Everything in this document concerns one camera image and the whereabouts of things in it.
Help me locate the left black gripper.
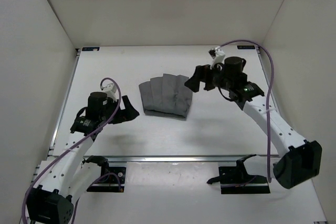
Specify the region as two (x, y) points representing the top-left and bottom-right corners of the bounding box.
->
(102, 93), (140, 122)

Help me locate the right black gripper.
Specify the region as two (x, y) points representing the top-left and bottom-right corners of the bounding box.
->
(184, 62), (232, 93)

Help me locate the grey pleated skirt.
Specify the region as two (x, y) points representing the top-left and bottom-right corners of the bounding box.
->
(139, 73), (193, 120)

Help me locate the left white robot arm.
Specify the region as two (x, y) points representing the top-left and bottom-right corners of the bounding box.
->
(23, 90), (139, 223)

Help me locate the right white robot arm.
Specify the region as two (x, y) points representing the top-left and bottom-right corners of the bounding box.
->
(185, 57), (322, 189)

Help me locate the right blue corner label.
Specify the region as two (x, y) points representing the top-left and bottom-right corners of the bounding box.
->
(237, 45), (255, 50)

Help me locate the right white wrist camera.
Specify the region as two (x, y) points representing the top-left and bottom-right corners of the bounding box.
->
(208, 46), (226, 69)

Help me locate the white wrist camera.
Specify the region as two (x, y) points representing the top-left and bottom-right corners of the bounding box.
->
(100, 83), (118, 102)
(208, 46), (226, 69)

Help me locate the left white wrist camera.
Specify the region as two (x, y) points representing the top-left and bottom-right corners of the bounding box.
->
(100, 83), (118, 102)

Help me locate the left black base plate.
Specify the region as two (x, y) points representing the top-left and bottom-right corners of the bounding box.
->
(87, 162), (127, 193)

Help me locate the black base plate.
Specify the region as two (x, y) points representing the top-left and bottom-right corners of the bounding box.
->
(218, 166), (270, 195)
(87, 162), (127, 193)

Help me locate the aluminium front table rail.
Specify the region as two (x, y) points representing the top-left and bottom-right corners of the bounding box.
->
(48, 154), (281, 163)

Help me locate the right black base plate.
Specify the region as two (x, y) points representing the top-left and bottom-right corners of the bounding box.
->
(218, 166), (270, 195)

